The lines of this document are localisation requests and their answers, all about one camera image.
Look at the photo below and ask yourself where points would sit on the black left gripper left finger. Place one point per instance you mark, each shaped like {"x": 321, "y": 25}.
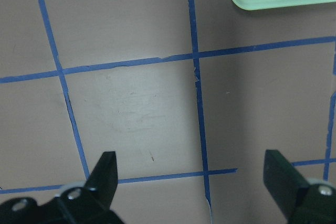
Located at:
{"x": 90, "y": 203}

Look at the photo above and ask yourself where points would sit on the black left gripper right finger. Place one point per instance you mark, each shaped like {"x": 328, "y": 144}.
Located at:
{"x": 300, "y": 199}

